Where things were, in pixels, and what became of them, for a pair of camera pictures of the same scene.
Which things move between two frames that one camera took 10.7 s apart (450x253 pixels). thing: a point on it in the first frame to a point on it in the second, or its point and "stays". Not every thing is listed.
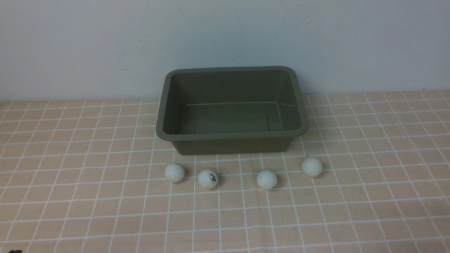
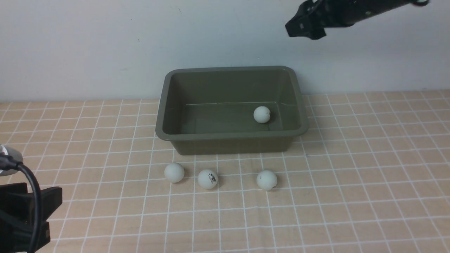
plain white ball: [312, 167] to [262, 114]
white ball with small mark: [267, 179] stays
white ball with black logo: [207, 179] stays
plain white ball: [174, 172] stays
